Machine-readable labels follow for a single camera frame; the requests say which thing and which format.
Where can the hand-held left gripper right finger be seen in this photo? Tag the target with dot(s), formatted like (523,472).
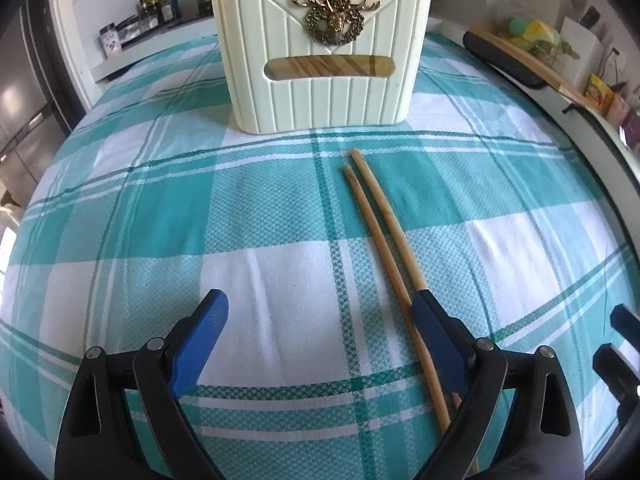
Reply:
(435,340)

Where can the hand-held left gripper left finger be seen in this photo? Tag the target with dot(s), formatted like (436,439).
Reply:
(200,340)

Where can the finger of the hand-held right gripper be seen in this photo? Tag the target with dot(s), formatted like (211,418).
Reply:
(617,375)
(627,321)

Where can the cream ribbed utensil holder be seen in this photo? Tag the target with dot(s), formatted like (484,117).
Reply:
(260,35)

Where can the teal checked tablecloth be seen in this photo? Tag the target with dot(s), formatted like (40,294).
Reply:
(250,220)

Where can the mauve container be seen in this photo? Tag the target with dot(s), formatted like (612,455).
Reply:
(625,117)

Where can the yellow packet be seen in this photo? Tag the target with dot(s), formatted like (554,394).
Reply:
(597,92)

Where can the wooden cutting board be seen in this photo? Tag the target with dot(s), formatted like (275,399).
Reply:
(555,79)

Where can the white knife block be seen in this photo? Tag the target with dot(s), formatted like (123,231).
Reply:
(582,52)

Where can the black padded bar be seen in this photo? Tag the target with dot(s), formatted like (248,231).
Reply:
(500,57)

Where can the grey refrigerator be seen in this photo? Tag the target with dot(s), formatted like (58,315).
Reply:
(25,100)

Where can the plastic bag with yellow contents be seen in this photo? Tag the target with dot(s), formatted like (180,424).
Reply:
(535,35)

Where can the kitchen knives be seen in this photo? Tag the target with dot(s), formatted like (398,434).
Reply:
(586,10)

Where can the row of spice jars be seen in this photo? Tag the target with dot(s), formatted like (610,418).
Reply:
(134,27)

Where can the dark sauce bottle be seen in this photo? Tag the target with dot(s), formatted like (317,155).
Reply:
(169,5)

